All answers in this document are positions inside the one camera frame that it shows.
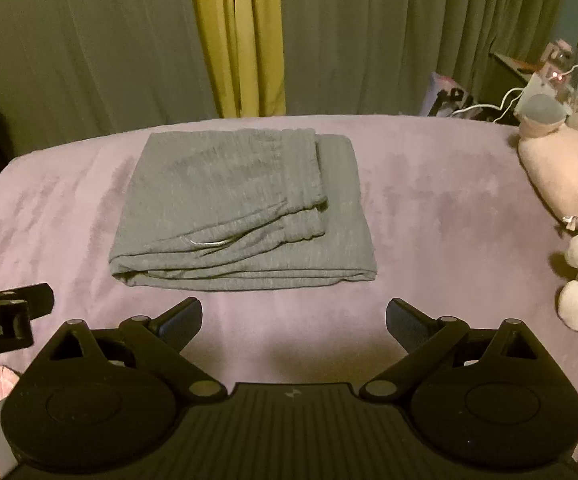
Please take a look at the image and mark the dark nightstand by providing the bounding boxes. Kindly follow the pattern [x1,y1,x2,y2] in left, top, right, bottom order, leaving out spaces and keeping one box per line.
[488,51,542,107]

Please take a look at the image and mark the white cable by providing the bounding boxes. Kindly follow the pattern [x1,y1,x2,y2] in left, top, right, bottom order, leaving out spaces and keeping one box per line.
[448,46,578,125]

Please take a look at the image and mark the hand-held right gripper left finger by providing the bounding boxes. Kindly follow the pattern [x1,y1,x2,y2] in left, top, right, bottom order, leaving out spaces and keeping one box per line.
[46,297,227,404]

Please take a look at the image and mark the lilac blanket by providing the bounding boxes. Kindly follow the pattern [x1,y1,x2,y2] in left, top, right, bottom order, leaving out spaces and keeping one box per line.
[0,114,578,480]

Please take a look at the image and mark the pink plush toy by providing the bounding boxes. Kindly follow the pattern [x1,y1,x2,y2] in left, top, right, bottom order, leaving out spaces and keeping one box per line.
[516,92,578,235]

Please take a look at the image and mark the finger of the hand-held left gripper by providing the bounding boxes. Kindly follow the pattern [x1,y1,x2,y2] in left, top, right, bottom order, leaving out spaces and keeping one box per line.
[0,283,55,319]

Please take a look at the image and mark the grey pants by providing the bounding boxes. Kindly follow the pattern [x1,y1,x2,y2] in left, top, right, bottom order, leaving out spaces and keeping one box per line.
[108,128,380,293]

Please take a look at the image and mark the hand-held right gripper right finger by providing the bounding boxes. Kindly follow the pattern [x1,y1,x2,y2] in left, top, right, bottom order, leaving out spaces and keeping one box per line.
[359,297,540,404]

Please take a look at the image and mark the device with red light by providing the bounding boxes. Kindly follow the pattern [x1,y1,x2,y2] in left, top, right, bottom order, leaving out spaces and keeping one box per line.
[528,39,578,107]

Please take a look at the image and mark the yellow curtain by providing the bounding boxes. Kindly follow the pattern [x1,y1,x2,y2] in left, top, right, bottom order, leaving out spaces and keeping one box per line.
[188,0,288,120]

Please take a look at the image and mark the grey-green curtain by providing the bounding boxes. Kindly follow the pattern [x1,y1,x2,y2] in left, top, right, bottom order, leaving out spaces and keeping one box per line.
[0,0,225,161]
[269,0,570,117]

